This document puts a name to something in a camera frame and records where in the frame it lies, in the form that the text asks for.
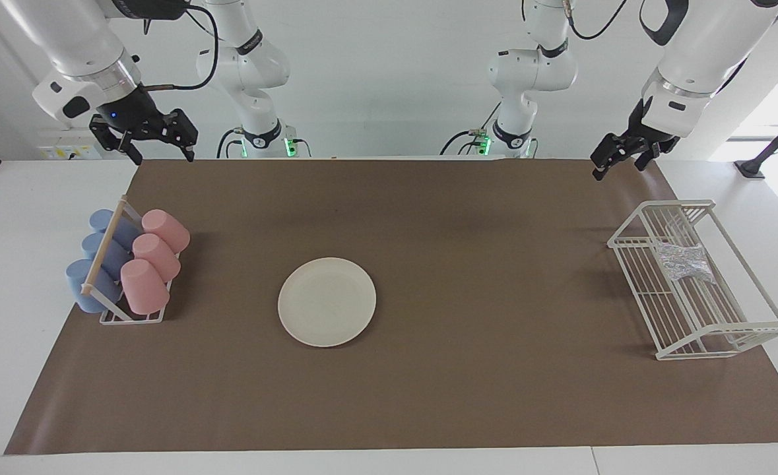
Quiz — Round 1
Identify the clear plastic wrapper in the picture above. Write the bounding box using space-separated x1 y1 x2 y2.
657 243 717 284

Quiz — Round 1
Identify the black base cable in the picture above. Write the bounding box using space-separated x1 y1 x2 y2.
216 127 244 159
440 100 503 156

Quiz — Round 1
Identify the black right base cable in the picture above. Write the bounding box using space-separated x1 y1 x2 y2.
216 127 244 159

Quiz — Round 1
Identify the black angled stand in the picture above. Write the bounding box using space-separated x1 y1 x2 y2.
734 107 778 179

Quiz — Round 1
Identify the white wall socket box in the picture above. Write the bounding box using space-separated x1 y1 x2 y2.
38 129 106 160

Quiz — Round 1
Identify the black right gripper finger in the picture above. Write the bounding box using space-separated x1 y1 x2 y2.
172 111 199 163
92 125 144 166

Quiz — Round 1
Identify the cream round plate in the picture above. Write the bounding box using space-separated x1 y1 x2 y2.
278 257 377 348

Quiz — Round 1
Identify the blue plastic cup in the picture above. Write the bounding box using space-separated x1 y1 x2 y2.
65 259 124 314
82 232 132 279
89 209 142 251

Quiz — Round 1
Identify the pink plastic cup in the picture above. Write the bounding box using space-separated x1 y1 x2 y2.
141 209 191 254
132 234 181 283
120 259 170 315

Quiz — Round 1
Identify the white wire dish rack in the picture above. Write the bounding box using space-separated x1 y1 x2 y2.
607 200 778 361

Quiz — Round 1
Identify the brown table mat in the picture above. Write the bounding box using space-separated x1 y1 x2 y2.
4 158 778 456

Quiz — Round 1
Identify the black left base cable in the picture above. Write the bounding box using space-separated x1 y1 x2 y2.
440 100 503 156

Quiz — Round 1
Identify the white wooden cup rack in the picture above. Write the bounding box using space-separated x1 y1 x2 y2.
81 195 181 325

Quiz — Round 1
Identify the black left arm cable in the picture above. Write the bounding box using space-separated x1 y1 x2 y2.
564 0 630 42

